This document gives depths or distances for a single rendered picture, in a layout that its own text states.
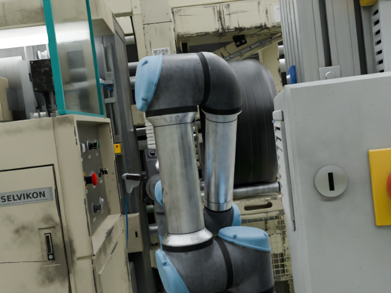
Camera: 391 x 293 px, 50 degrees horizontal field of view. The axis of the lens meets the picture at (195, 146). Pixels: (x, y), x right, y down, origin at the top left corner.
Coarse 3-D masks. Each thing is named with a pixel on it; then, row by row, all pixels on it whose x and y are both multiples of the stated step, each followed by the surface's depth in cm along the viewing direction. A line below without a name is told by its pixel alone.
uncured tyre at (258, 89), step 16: (256, 64) 174; (240, 80) 166; (256, 80) 166; (272, 80) 170; (256, 96) 162; (272, 96) 164; (256, 112) 161; (272, 112) 162; (240, 128) 161; (256, 128) 161; (272, 128) 162; (240, 144) 162; (256, 144) 162; (272, 144) 163; (240, 160) 165; (256, 160) 166; (272, 160) 167; (240, 176) 170; (256, 176) 172; (272, 176) 174
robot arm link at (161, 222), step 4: (156, 212) 106; (160, 212) 104; (164, 212) 104; (160, 216) 105; (164, 216) 104; (160, 220) 105; (164, 220) 104; (160, 224) 105; (164, 224) 104; (160, 228) 105; (164, 228) 104; (160, 232) 105; (164, 232) 104; (160, 236) 105; (160, 240) 106; (160, 244) 107
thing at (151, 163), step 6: (144, 150) 123; (150, 150) 123; (156, 150) 124; (144, 156) 122; (150, 156) 122; (156, 156) 123; (144, 162) 122; (150, 162) 121; (156, 162) 122; (150, 168) 120; (156, 168) 120; (150, 174) 119
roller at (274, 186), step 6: (240, 186) 176; (246, 186) 176; (252, 186) 176; (258, 186) 176; (264, 186) 175; (270, 186) 175; (276, 186) 175; (234, 192) 175; (240, 192) 175; (246, 192) 175; (252, 192) 175; (258, 192) 176; (264, 192) 176; (270, 192) 177
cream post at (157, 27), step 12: (144, 0) 177; (156, 0) 177; (168, 0) 178; (144, 12) 177; (156, 12) 178; (168, 12) 178; (144, 24) 178; (156, 24) 178; (168, 24) 178; (144, 36) 178; (156, 36) 178; (168, 36) 178; (156, 48) 178
